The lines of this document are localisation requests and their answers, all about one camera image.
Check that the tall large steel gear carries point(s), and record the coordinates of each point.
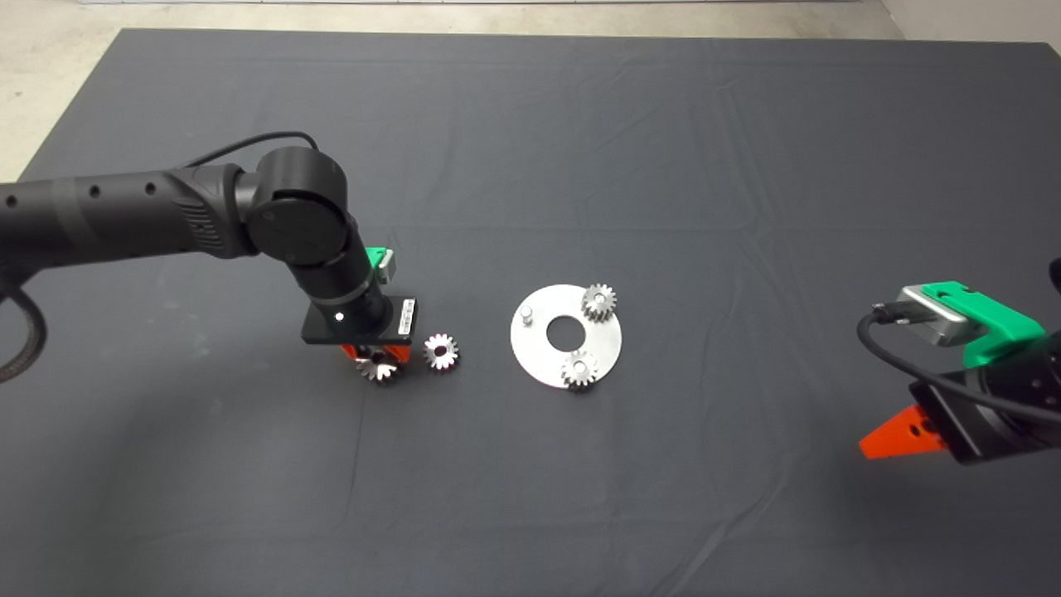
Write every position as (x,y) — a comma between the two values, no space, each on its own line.
(380,372)

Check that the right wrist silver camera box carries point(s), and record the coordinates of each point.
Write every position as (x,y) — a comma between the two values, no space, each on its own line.
(941,323)

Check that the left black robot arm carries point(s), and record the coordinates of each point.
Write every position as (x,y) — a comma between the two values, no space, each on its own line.
(124,220)

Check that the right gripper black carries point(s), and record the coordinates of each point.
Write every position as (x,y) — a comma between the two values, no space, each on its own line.
(966,439)

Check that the round metal plate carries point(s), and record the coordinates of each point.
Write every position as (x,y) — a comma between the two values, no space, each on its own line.
(539,356)

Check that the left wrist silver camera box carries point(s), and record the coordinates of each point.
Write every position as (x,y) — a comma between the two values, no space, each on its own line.
(389,267)

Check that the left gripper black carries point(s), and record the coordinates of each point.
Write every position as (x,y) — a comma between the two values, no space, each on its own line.
(365,327)

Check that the wrist green camera mount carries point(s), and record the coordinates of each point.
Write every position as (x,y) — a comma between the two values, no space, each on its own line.
(375,255)
(1003,332)

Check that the left wrist green camera mount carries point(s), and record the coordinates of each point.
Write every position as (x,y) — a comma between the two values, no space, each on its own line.
(375,255)

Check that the right wrist green camera mount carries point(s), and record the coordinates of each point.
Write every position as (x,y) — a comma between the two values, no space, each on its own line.
(1003,332)

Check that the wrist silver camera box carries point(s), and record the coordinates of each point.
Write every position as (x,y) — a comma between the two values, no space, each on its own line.
(389,267)
(941,323)

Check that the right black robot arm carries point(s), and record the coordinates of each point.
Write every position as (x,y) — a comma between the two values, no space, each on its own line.
(1028,381)

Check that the small steel gear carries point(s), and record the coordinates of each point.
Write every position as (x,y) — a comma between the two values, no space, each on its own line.
(572,377)
(591,308)
(431,358)

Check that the dark grey table cloth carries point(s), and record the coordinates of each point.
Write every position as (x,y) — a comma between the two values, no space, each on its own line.
(663,497)

